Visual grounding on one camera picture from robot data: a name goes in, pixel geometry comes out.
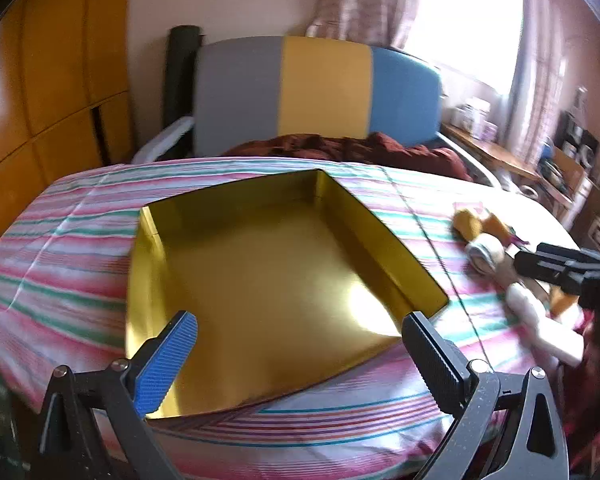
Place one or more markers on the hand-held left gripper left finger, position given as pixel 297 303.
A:
pixel 162 365

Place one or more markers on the gold tin box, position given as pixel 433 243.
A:
pixel 260 280

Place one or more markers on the white sock roll blue trim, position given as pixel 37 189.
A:
pixel 485 252

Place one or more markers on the yellow sock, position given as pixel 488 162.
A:
pixel 469 222

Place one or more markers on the pink patterned curtain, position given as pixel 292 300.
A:
pixel 365 0
pixel 540 60

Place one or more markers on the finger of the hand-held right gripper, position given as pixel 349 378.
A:
pixel 545 270
pixel 570 252

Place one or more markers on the window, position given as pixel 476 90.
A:
pixel 470 25

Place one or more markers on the wooden wardrobe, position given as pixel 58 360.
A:
pixel 45 85

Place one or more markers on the grey yellow blue chair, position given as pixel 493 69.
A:
pixel 320 90

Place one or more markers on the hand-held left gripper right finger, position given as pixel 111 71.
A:
pixel 432 360

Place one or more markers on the wooden side desk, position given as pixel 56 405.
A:
pixel 495 152

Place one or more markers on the dark shelf clutter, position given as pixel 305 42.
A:
pixel 577 130

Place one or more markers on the white foam block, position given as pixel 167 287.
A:
pixel 557 342

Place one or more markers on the white boxes on desk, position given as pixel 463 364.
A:
pixel 472 117

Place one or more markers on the striped tablecloth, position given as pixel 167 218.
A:
pixel 80 240

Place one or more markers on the black rolled mat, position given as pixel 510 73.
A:
pixel 182 70

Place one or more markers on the dark red jacket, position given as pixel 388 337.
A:
pixel 360 147

